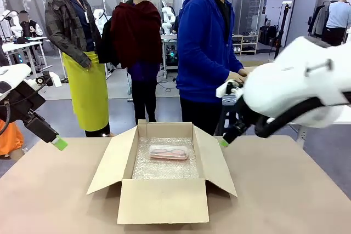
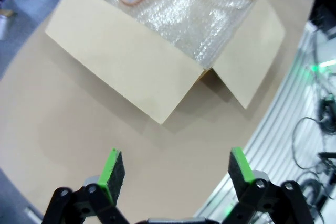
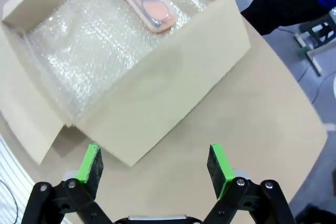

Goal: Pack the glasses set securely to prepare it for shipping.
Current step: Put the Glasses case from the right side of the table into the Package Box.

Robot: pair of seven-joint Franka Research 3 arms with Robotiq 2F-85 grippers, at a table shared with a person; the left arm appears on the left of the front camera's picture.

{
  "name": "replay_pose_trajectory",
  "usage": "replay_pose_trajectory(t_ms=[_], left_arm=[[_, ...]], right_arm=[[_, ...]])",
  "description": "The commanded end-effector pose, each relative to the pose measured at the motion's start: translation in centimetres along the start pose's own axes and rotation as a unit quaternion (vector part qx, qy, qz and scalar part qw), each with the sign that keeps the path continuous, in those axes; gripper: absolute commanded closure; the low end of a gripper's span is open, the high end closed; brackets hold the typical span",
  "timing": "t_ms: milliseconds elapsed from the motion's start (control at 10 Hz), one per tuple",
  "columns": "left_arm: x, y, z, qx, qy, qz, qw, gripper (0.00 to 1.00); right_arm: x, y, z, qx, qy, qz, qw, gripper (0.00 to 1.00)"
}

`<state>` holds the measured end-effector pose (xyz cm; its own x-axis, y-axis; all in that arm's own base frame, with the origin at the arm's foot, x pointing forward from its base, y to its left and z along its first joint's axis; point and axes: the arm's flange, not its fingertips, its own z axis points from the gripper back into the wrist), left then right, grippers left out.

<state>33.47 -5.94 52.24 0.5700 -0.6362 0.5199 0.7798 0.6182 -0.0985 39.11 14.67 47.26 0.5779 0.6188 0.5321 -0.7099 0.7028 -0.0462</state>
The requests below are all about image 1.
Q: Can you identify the lit computer tower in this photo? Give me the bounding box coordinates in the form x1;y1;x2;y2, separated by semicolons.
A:
163;39;179;67

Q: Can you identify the pink glasses case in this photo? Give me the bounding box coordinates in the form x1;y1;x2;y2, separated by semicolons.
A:
149;145;189;161

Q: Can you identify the person's right forearm blue sleeve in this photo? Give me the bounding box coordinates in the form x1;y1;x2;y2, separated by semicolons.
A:
213;49;245;80

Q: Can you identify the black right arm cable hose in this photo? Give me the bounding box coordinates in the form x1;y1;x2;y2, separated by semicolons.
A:
254;97;351;139

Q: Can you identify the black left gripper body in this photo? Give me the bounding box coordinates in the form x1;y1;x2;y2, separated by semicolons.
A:
10;79;60;144

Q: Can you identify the bubble wrap sheet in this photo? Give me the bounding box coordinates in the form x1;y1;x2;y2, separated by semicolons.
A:
131;136;200;180

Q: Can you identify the yellow apron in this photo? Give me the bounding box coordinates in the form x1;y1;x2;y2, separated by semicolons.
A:
62;51;110;132

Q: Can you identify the mannequin with dark red cloth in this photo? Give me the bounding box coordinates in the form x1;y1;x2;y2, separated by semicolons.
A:
109;0;165;125

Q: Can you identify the dark plastic stool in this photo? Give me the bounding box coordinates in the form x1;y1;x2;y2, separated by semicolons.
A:
216;95;242;136

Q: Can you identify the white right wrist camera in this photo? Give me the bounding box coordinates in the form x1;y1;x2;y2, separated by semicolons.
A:
216;79;245;98

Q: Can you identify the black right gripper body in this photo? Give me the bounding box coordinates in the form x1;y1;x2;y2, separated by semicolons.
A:
223;95;264;143

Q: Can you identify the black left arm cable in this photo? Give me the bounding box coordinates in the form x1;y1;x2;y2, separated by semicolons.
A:
0;99;12;136

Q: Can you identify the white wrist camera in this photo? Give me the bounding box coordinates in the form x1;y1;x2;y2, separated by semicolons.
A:
216;79;245;98
35;71;63;88

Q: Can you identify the person in light blue shirt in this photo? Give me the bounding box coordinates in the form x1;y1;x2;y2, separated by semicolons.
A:
322;0;351;46

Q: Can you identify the black tripod stand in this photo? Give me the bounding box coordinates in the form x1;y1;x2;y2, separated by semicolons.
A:
274;2;291;60

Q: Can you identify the seated person in dark jacket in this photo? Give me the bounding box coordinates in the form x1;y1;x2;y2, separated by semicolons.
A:
18;10;44;38

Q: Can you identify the black cases stack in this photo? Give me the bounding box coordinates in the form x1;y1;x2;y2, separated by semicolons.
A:
259;25;281;47

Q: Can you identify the orange cloth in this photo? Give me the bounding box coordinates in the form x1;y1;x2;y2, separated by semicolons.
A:
0;120;25;157

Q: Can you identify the clothes rack with garments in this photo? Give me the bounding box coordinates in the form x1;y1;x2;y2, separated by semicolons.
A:
307;0;351;43

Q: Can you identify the person in yellow apron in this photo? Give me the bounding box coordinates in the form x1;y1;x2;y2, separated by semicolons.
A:
44;0;111;138

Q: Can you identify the wooden shoe rack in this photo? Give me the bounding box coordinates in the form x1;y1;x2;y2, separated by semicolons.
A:
232;34;259;56

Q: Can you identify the white background desk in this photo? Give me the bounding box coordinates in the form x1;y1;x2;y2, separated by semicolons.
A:
0;36;49;78

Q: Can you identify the person in blue hoodie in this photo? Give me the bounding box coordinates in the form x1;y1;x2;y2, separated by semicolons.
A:
175;0;249;136

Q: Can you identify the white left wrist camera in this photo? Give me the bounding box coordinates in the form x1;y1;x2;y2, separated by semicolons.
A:
35;71;63;88

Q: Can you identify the person's right hand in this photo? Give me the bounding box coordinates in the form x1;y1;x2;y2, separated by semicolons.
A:
228;71;244;83

